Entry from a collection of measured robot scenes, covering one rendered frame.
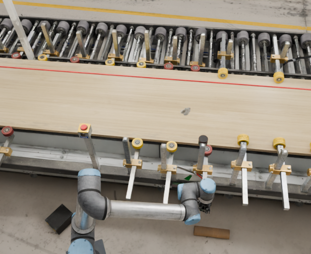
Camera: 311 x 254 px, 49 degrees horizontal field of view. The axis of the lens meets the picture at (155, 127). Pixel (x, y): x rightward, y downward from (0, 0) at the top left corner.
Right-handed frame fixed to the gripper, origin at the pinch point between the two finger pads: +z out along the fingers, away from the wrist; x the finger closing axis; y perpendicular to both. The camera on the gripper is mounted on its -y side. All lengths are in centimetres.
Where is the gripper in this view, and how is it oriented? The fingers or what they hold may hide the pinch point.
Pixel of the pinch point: (202, 208)
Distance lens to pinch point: 231.5
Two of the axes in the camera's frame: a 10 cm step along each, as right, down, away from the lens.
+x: 9.9, 1.0, -1.0
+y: -1.4, 7.8, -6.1
